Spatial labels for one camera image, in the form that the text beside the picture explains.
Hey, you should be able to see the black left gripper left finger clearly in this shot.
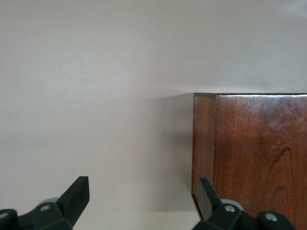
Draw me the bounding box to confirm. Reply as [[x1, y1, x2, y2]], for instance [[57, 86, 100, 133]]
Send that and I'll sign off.
[[0, 176, 90, 230]]

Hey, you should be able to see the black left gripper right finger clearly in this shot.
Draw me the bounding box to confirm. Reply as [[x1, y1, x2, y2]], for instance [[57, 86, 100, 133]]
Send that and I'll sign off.
[[191, 177, 298, 230]]

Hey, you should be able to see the dark brown wooden cabinet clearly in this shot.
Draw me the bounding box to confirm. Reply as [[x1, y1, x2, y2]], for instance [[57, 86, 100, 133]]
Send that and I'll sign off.
[[191, 92, 307, 230]]

